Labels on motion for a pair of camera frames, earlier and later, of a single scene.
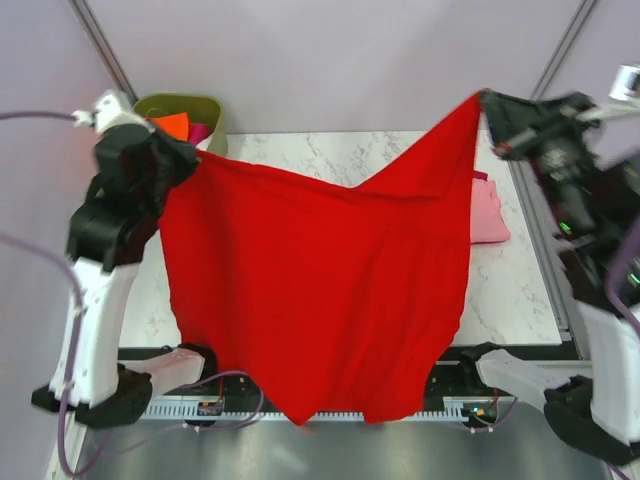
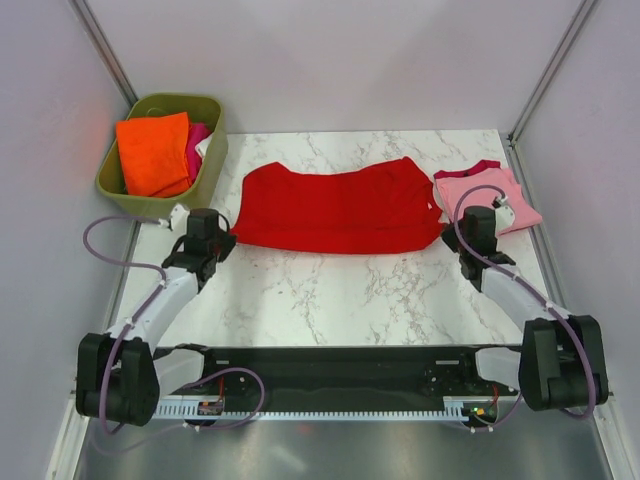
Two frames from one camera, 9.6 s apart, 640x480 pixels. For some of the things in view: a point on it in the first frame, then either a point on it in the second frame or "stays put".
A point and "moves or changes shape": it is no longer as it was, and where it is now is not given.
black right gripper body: (548, 138) to (451, 239)
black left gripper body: (177, 165) to (222, 246)
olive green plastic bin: (200, 108) to (205, 110)
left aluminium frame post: (83, 14) stays put
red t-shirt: (331, 297) moves or changes shape
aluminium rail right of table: (544, 246) stays put
